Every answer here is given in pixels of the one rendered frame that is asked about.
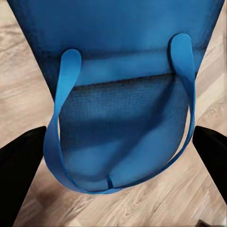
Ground sandal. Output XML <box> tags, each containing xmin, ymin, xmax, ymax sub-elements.
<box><xmin>7</xmin><ymin>0</ymin><xmax>225</xmax><ymax>194</ymax></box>

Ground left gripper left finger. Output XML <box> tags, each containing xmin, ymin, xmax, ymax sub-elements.
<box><xmin>0</xmin><ymin>126</ymin><xmax>47</xmax><ymax>227</ymax></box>

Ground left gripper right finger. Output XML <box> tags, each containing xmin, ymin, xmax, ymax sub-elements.
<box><xmin>192</xmin><ymin>126</ymin><xmax>227</xmax><ymax>204</ymax></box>

